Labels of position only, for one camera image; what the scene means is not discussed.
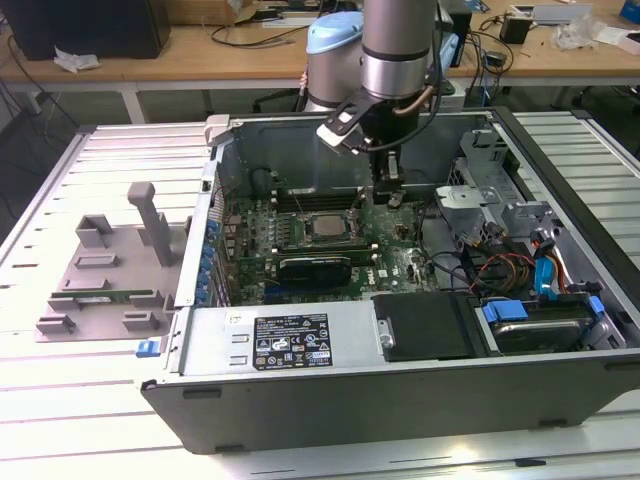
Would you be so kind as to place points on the silver cpu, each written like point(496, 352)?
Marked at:
point(328, 226)

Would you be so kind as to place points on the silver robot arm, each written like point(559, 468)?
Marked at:
point(395, 50)

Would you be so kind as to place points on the cpu socket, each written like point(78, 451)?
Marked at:
point(327, 241)

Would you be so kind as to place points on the copper curved tube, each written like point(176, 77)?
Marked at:
point(412, 106)

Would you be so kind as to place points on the silver coin battery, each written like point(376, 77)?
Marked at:
point(396, 202)

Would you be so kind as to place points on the ram slot white latches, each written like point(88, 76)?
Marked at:
point(364, 258)
point(330, 195)
point(325, 248)

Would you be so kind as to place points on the silver drive cage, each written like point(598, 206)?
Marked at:
point(465, 197)

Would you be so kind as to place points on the thin metal locking lever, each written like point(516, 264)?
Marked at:
point(300, 208)

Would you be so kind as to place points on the small black power adapter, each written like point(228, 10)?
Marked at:
point(496, 59)

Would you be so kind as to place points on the black cylindrical component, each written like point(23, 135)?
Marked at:
point(261, 182)

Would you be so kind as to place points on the green motherboard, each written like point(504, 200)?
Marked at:
point(395, 265)

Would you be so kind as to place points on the small black device box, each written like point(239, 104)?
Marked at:
point(516, 29)

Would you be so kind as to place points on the black graphics card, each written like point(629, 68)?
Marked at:
point(315, 272)

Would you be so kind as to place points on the blue expansion slot clip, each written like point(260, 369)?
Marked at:
point(213, 230)
point(206, 270)
point(202, 287)
point(210, 251)

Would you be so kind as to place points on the black plastic shroud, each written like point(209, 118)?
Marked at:
point(425, 325)

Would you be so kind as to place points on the clear plastic bag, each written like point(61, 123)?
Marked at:
point(577, 32)

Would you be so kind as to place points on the brown cardboard box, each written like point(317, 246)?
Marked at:
point(200, 12)

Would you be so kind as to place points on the hard disk in blue carrier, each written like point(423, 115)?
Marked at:
point(540, 335)

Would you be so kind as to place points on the silver power supply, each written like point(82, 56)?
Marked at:
point(215, 345)

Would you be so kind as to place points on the black pc case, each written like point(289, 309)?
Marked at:
point(350, 410)

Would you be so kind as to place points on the large black box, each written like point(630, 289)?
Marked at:
point(90, 25)

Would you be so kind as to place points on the crumpled white paper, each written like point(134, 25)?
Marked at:
point(75, 61)

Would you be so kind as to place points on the grey parts rack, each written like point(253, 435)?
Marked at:
point(100, 272)

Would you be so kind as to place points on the blue case latch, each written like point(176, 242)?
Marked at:
point(146, 348)

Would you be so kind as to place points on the green ram stick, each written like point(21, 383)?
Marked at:
point(90, 299)

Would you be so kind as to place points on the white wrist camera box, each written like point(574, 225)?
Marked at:
point(332, 131)

